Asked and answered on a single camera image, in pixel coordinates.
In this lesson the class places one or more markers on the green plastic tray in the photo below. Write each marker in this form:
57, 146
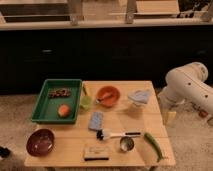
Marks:
46, 109

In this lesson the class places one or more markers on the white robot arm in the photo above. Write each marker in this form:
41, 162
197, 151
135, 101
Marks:
185, 83

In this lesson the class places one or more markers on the brown skewer food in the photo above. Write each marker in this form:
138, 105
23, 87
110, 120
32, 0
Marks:
59, 93

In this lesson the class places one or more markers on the orange fruit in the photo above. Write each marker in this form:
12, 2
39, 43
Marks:
64, 110

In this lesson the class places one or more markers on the spoon in orange bowl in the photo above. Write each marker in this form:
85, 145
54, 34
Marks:
99, 100

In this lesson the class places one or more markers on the green chili pepper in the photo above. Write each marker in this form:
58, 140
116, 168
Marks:
151, 140

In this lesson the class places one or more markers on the green plastic cup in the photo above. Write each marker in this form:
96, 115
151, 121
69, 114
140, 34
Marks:
86, 102

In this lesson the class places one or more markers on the tan box with black edge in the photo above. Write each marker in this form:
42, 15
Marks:
96, 153

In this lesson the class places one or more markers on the black object on floor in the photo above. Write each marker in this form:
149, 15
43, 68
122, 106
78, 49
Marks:
4, 152

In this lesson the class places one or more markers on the black cabinet counter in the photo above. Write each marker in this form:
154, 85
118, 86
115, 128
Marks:
29, 56

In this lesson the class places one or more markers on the orange bowl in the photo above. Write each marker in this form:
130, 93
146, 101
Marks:
109, 102

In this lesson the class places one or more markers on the blue sponge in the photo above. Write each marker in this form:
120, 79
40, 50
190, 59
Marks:
95, 122

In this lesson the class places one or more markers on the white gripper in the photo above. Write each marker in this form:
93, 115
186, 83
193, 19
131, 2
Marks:
168, 100

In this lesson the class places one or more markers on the wooden table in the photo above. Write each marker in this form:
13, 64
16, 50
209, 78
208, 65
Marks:
93, 141

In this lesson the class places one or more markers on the dark red bowl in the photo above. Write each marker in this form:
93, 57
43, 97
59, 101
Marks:
40, 143

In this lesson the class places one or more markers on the light blue towel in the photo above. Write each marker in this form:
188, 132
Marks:
140, 96

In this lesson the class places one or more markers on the small metal cup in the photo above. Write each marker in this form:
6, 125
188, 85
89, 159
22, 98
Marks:
126, 144

